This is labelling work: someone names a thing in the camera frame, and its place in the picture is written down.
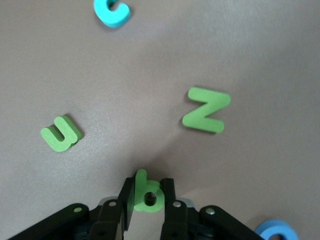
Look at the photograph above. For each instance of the teal foam letter C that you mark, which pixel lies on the teal foam letter C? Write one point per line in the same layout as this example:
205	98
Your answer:
110	18

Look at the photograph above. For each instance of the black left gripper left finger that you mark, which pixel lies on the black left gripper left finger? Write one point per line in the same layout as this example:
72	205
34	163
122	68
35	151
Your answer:
105	220

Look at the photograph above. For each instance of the blue foam letter O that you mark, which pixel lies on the blue foam letter O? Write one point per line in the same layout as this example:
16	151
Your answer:
265	231

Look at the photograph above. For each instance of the green foam letter U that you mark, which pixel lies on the green foam letter U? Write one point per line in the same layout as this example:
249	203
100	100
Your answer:
57	143

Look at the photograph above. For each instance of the green foam letter N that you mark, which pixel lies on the green foam letter N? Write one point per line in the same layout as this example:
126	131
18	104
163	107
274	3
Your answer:
205	110

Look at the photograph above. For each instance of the green foam number 6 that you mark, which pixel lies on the green foam number 6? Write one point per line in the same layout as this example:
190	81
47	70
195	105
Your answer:
141	182

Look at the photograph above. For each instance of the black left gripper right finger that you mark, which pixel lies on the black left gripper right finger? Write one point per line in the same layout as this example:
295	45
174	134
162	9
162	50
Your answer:
180	222

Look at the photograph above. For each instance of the brown table cover mat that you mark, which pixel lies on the brown table cover mat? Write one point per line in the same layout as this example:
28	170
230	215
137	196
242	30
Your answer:
150	62

